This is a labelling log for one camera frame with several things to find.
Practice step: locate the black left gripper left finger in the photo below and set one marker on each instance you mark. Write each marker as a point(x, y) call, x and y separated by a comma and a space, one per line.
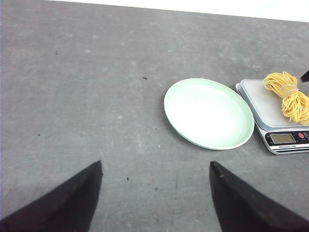
point(68, 208)

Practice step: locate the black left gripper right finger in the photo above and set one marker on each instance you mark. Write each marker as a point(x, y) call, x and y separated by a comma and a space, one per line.
point(241, 208)

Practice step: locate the yellow vermicelli noodle bundle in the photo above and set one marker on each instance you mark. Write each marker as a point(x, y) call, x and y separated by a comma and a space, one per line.
point(294, 103)

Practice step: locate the light green round plate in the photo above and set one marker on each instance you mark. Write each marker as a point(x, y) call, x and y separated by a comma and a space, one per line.
point(208, 114)

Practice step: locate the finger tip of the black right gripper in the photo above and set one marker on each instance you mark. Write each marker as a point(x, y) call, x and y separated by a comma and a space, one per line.
point(305, 77)

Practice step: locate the silver digital kitchen scale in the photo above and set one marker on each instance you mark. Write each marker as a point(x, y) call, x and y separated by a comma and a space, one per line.
point(280, 136)

